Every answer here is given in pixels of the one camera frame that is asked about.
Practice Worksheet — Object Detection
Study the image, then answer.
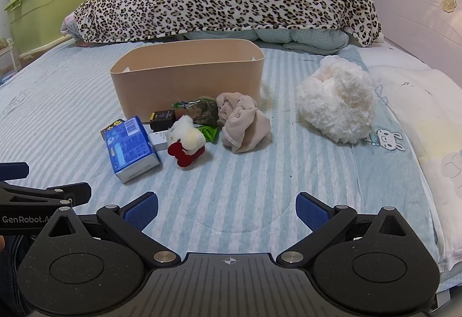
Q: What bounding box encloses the beige oval storage bin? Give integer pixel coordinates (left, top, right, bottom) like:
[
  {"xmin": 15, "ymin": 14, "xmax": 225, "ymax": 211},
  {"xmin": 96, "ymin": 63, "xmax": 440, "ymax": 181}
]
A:
[{"xmin": 110, "ymin": 38, "xmax": 266, "ymax": 123}]

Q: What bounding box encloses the white and red plush toy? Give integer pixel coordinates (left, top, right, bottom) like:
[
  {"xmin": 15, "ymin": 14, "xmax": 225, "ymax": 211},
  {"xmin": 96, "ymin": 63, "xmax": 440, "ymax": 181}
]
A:
[{"xmin": 166, "ymin": 115, "xmax": 209, "ymax": 169}]

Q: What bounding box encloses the blue striped bed sheet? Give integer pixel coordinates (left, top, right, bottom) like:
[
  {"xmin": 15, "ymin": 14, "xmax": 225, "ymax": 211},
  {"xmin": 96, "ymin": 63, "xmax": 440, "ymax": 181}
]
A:
[{"xmin": 0, "ymin": 38, "xmax": 446, "ymax": 290}]

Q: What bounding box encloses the pink bed headboard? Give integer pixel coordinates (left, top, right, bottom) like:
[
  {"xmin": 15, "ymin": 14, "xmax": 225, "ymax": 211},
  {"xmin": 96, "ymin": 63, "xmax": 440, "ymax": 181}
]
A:
[{"xmin": 373, "ymin": 0, "xmax": 462, "ymax": 73}]

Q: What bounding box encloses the cream pillow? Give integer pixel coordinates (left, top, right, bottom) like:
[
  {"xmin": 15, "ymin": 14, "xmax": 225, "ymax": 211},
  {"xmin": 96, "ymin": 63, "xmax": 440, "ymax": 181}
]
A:
[{"xmin": 357, "ymin": 46, "xmax": 462, "ymax": 269}]

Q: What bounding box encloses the camouflage green snack packet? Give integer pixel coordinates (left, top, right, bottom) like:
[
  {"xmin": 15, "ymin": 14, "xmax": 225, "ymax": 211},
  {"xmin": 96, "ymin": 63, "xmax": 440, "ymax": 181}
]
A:
[{"xmin": 171, "ymin": 95, "xmax": 221, "ymax": 128}]

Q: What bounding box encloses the small white box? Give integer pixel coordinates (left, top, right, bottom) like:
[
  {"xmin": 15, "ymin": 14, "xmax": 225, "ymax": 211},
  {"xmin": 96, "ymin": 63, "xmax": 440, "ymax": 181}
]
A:
[{"xmin": 148, "ymin": 129, "xmax": 171, "ymax": 152}]

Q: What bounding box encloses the green plastic storage box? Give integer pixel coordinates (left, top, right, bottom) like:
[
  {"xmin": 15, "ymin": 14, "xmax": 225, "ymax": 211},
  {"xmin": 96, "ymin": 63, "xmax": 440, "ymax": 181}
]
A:
[{"xmin": 4, "ymin": 0, "xmax": 98, "ymax": 62}]

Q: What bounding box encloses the rabbit print blue pillow towel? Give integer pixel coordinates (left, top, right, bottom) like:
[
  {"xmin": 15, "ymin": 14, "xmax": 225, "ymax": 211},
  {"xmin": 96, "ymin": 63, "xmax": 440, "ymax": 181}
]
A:
[{"xmin": 336, "ymin": 48, "xmax": 440, "ymax": 264}]

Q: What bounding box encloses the small black box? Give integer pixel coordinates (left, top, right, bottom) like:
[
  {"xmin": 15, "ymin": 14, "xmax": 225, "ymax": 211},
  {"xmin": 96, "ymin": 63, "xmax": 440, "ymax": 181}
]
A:
[{"xmin": 149, "ymin": 109, "xmax": 177, "ymax": 133}]

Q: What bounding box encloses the pink floral cloth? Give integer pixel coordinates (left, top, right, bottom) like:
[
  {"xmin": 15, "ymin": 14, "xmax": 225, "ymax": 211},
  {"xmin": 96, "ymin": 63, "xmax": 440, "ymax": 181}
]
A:
[{"xmin": 61, "ymin": 11, "xmax": 92, "ymax": 47}]

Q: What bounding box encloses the small bright green packet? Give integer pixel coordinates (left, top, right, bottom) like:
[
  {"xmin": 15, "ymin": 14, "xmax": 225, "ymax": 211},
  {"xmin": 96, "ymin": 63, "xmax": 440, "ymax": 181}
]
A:
[{"xmin": 196, "ymin": 125, "xmax": 220, "ymax": 144}]

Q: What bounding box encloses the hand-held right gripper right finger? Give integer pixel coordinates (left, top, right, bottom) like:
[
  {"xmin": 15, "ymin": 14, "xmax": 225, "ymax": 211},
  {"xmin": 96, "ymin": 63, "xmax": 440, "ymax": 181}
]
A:
[{"xmin": 276, "ymin": 192, "xmax": 416, "ymax": 266}]

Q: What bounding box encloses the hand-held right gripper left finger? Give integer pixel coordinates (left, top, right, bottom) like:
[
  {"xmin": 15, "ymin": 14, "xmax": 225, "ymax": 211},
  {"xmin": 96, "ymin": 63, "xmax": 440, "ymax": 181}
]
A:
[{"xmin": 42, "ymin": 192, "xmax": 181, "ymax": 266}]

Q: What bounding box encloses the blue cardboard box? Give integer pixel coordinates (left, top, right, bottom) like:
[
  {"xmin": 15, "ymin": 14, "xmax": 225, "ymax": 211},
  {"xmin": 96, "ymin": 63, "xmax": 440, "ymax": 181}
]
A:
[{"xmin": 100, "ymin": 116, "xmax": 162, "ymax": 184}]

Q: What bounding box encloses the person's dark jeans leg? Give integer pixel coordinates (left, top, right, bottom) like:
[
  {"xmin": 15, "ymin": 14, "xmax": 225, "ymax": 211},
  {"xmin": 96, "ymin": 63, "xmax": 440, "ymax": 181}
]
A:
[{"xmin": 0, "ymin": 236, "xmax": 33, "ymax": 305}]

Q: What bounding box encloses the white fluffy plush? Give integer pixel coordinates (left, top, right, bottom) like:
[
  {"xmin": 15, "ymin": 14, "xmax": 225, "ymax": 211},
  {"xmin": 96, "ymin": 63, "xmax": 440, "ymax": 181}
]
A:
[{"xmin": 295, "ymin": 55, "xmax": 378, "ymax": 144}]

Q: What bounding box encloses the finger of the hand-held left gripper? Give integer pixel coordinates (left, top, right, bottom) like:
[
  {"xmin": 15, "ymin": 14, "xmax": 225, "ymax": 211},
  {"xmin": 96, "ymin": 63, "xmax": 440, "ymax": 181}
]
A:
[
  {"xmin": 0, "ymin": 162, "xmax": 30, "ymax": 181},
  {"xmin": 0, "ymin": 182, "xmax": 92, "ymax": 208}
]

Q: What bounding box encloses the white side shelf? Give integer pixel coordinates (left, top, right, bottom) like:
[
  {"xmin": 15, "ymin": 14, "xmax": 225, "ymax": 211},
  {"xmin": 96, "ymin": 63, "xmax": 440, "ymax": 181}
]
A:
[{"xmin": 0, "ymin": 37, "xmax": 20, "ymax": 87}]

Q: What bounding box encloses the light blue checked quilt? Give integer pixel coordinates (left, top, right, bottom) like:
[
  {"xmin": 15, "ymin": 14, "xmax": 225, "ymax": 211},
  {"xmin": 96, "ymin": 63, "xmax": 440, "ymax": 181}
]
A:
[{"xmin": 182, "ymin": 28, "xmax": 349, "ymax": 56}]

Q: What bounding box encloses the crumpled beige cloth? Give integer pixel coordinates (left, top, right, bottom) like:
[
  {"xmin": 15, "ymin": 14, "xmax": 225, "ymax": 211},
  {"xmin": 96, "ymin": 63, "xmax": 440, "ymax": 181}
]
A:
[{"xmin": 215, "ymin": 92, "xmax": 272, "ymax": 154}]

